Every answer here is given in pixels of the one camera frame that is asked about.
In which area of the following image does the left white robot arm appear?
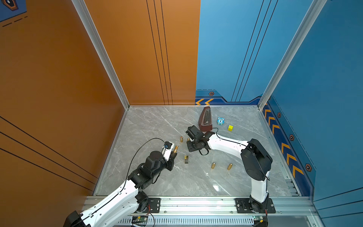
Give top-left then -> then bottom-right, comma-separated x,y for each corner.
63,149 -> 177,227

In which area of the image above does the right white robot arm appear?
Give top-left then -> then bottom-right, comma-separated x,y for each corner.
186,126 -> 273,213

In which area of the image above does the dark red metronome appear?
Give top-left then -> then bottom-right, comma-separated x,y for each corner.
199,106 -> 213,132

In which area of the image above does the blue owl toy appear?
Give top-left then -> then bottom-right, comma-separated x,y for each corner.
217,117 -> 225,125

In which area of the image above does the left green circuit board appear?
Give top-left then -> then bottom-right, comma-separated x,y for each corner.
131,216 -> 148,226

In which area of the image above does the green circuit board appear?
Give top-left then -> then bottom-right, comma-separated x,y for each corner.
131,216 -> 148,226
252,216 -> 268,227

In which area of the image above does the right green circuit board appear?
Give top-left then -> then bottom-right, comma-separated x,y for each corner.
252,216 -> 268,227

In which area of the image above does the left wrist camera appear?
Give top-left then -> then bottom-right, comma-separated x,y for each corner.
163,141 -> 175,161

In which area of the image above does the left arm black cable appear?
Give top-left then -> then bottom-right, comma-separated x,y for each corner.
123,138 -> 165,189

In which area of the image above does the left black mount plate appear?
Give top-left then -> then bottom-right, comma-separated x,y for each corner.
147,197 -> 161,214

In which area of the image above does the black mount plate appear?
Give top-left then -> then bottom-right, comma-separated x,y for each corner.
147,197 -> 161,214
235,198 -> 276,214

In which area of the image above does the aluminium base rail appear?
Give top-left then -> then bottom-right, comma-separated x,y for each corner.
82,196 -> 323,227

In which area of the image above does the right black mount plate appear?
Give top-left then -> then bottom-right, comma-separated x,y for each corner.
235,198 -> 276,214

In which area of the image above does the left aluminium corner post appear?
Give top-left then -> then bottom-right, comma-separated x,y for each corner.
72,0 -> 130,111

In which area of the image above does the aluminium corner post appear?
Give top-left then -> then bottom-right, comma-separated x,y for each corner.
72,0 -> 130,111
258,0 -> 327,111

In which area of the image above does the right aluminium corner post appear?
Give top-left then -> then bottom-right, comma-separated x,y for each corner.
258,0 -> 327,111

